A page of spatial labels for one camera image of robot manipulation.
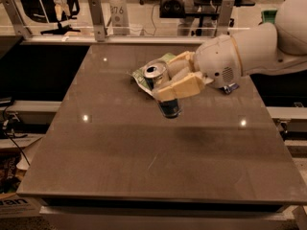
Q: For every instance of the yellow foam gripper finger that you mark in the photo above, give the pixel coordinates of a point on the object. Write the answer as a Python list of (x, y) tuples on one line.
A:
[(190, 85), (181, 61)]

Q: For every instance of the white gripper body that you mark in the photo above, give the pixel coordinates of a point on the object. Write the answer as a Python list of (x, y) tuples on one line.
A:
[(217, 60)]

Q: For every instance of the silver blue redbull can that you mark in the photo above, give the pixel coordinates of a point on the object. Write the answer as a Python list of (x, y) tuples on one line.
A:
[(155, 72)]

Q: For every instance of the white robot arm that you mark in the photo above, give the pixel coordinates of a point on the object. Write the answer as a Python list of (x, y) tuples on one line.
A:
[(272, 49)]

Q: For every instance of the blue snack bar wrapper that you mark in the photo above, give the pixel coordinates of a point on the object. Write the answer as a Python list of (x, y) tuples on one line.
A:
[(230, 88)]

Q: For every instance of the green chip bag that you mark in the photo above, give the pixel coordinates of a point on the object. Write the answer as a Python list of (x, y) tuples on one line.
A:
[(139, 78)]

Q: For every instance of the black desk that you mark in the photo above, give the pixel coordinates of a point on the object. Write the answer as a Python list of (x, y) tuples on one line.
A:
[(213, 14)]

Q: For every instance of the green plastic bin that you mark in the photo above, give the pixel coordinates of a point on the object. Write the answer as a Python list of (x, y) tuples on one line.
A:
[(268, 16)]

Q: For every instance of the white numbered pillar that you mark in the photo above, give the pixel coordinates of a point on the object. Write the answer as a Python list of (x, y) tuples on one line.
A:
[(119, 17)]

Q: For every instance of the colourful snack bag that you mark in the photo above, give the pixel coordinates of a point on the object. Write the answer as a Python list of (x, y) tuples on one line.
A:
[(9, 181)]

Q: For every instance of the cardboard box with print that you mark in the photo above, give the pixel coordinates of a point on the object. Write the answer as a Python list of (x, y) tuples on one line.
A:
[(14, 206)]

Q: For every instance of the black camera device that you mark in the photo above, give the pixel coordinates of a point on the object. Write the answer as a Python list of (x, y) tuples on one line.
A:
[(172, 9)]

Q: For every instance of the right metal bracket post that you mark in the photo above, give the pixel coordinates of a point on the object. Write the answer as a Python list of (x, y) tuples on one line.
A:
[(225, 13)]

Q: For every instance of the metal bracket post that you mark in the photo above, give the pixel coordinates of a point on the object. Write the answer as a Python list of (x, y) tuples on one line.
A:
[(98, 21), (225, 13), (16, 19)]

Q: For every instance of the middle metal bracket post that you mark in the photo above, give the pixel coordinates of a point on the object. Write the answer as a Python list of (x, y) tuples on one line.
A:
[(98, 21)]

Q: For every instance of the left metal bracket post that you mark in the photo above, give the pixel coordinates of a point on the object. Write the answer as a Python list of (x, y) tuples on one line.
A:
[(16, 19)]

